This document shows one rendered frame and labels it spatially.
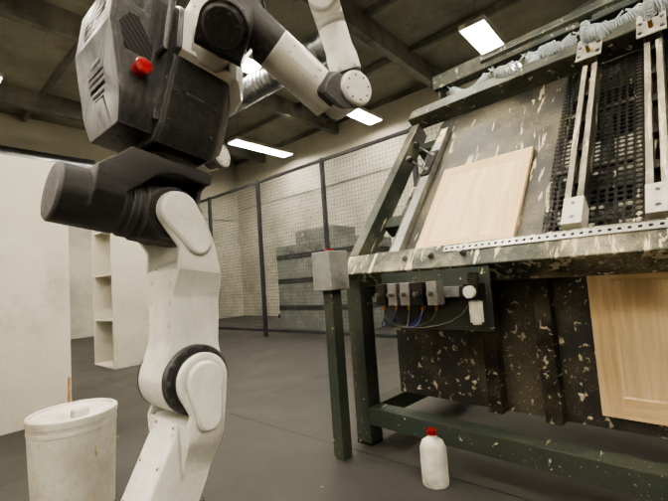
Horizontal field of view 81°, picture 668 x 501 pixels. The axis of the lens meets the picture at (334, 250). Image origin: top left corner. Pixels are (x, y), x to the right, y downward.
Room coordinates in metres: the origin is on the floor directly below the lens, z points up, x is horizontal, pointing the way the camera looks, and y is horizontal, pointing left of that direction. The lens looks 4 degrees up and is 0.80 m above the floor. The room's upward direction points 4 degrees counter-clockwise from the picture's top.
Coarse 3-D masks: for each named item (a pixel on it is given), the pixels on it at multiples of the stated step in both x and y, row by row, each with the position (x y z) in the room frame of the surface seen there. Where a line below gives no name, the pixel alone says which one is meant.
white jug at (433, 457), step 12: (432, 432) 1.55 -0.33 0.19; (420, 444) 1.56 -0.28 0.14; (432, 444) 1.53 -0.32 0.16; (444, 444) 1.55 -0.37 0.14; (420, 456) 1.56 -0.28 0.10; (432, 456) 1.52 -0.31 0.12; (444, 456) 1.53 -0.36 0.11; (432, 468) 1.52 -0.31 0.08; (444, 468) 1.52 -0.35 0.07; (432, 480) 1.52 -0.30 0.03; (444, 480) 1.52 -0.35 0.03
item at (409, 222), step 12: (444, 132) 2.23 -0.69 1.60; (444, 144) 2.20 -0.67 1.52; (432, 168) 2.09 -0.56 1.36; (420, 180) 2.07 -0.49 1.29; (420, 192) 2.00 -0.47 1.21; (420, 204) 1.98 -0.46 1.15; (408, 216) 1.94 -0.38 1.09; (408, 228) 1.89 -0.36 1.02; (396, 240) 1.88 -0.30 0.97; (408, 240) 1.88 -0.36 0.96
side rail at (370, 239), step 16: (416, 128) 2.46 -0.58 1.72; (400, 160) 2.33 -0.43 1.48; (416, 160) 2.42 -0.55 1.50; (400, 176) 2.29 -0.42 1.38; (384, 192) 2.21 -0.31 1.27; (400, 192) 2.28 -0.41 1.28; (384, 208) 2.16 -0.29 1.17; (368, 224) 2.10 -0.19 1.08; (384, 224) 2.15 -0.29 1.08; (368, 240) 2.05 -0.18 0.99
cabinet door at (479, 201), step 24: (456, 168) 1.98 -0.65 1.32; (480, 168) 1.86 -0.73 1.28; (504, 168) 1.76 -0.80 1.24; (528, 168) 1.66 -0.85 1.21; (456, 192) 1.86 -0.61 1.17; (480, 192) 1.76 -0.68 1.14; (504, 192) 1.66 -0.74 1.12; (432, 216) 1.86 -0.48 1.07; (456, 216) 1.76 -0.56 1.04; (480, 216) 1.66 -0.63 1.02; (504, 216) 1.57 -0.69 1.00; (432, 240) 1.76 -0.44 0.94; (456, 240) 1.66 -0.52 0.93; (480, 240) 1.58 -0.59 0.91
